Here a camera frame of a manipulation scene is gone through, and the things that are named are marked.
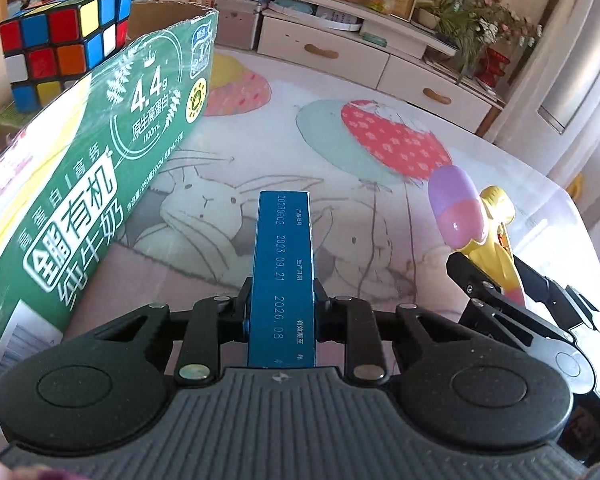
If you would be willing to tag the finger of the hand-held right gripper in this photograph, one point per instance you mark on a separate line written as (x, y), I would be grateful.
(500, 315)
(555, 295)

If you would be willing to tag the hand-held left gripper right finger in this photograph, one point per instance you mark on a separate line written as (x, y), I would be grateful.
(320, 315)

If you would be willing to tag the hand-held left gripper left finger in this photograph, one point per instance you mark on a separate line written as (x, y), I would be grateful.
(243, 310)

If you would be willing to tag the blue rectangular box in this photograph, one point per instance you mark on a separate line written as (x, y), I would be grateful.
(281, 270)

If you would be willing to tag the yellow pink toy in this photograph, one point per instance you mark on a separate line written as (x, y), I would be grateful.
(460, 210)

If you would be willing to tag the green printed cardboard box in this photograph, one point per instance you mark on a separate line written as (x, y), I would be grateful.
(80, 185)

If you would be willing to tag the multicoloured puzzle cube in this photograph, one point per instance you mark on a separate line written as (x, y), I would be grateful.
(60, 45)

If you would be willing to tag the red vase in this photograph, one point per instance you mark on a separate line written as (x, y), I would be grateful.
(494, 67)

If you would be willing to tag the white standing air conditioner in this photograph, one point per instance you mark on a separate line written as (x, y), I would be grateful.
(575, 50)

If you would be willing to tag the white tv cabinet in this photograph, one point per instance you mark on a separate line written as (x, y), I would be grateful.
(340, 45)

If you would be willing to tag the mint green flat box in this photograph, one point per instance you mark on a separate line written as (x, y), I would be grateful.
(374, 39)

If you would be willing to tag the pink storage box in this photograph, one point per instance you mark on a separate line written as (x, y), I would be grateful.
(236, 22)

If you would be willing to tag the potted flowering plant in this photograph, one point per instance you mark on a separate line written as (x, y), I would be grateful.
(475, 15)

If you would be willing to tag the round white blue tray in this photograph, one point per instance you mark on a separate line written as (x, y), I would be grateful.
(315, 12)

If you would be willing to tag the wooden picture frame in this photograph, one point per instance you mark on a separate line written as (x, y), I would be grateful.
(401, 0)

